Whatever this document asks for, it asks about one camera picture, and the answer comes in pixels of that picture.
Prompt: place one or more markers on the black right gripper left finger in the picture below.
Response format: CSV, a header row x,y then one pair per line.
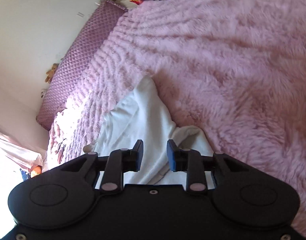
x,y
119,162

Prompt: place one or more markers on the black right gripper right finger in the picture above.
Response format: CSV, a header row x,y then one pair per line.
x,y
189,161

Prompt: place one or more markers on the white shirt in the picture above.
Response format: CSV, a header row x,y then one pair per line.
x,y
143,115

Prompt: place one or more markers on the orange plush toy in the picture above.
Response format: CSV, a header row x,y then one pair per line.
x,y
37,170

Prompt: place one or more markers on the pink window curtain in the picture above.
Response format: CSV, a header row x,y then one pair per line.
x,y
25,158

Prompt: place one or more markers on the navy patterned pillow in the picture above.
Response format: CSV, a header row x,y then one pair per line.
x,y
25,175

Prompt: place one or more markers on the purple quilted headboard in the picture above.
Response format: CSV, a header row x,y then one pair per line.
x,y
76,60

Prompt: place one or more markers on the brown teddy bear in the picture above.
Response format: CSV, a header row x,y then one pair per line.
x,y
50,73

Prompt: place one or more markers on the pink fluffy bed blanket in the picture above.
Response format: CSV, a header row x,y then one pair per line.
x,y
234,68

